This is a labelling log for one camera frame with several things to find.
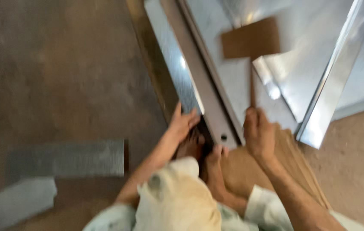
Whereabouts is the person's left hand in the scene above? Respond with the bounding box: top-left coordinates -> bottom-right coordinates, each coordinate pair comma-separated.
168,102 -> 201,142

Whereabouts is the person's right hand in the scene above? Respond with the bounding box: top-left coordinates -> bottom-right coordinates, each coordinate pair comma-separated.
244,107 -> 280,161

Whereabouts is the narrow galvanized metal sheet strip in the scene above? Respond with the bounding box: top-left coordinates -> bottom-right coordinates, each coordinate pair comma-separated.
144,0 -> 205,115

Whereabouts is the person's left foot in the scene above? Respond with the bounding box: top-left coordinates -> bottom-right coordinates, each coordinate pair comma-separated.
173,128 -> 206,161

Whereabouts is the grey metal bar with hole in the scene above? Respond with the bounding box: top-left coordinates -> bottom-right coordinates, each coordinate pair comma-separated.
160,0 -> 240,151

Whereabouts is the large flat galvanized metal sheet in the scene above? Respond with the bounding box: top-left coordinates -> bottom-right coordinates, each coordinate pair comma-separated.
182,0 -> 356,129

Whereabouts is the shiny bent metal sheet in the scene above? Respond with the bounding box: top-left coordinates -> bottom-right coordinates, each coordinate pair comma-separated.
253,51 -> 327,124

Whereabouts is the tan board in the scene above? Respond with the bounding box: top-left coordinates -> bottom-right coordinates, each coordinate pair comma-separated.
220,123 -> 331,210

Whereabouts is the long shiny metal angle profile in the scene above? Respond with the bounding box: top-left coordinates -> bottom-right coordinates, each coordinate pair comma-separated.
296,0 -> 364,150

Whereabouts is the brown cardboard piece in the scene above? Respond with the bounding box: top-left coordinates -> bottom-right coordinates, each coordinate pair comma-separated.
221,17 -> 281,60

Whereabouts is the person's white clothing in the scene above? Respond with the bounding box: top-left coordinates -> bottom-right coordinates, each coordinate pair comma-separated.
83,157 -> 364,231

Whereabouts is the small galvanized metal sheet offcut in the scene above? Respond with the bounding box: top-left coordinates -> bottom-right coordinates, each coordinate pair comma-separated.
6,139 -> 125,185

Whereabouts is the pale grey sheet piece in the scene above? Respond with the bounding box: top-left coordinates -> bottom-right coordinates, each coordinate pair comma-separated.
0,177 -> 58,231

